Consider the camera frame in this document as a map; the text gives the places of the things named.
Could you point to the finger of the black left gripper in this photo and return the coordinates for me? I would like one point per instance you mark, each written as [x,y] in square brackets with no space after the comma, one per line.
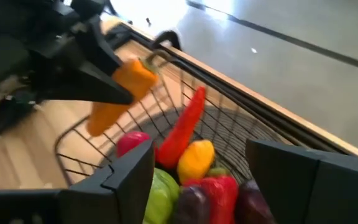
[79,84]
[96,46]

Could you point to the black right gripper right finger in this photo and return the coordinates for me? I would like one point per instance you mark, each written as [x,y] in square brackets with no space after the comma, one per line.
[306,186]

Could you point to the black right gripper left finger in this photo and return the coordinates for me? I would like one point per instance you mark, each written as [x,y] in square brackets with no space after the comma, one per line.
[113,199]

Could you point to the light green bell pepper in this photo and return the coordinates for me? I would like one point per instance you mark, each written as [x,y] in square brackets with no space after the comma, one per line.
[162,199]

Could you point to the orange long pepper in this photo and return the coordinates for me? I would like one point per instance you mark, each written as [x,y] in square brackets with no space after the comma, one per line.
[135,79]

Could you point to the red apple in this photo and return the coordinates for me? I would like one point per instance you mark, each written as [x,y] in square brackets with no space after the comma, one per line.
[132,141]

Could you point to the red bell pepper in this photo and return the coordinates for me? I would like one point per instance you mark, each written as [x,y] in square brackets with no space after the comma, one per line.
[221,196]

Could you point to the yellow bell pepper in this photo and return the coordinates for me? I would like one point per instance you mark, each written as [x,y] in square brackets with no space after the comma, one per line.
[196,160]

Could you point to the red chili pepper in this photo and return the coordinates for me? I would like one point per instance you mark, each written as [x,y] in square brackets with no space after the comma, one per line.
[182,127]

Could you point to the black table clamp hook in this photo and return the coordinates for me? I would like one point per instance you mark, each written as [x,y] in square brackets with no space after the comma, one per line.
[168,32]

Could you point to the black aluminium table frame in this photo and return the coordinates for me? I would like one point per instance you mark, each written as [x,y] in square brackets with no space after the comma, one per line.
[291,128]

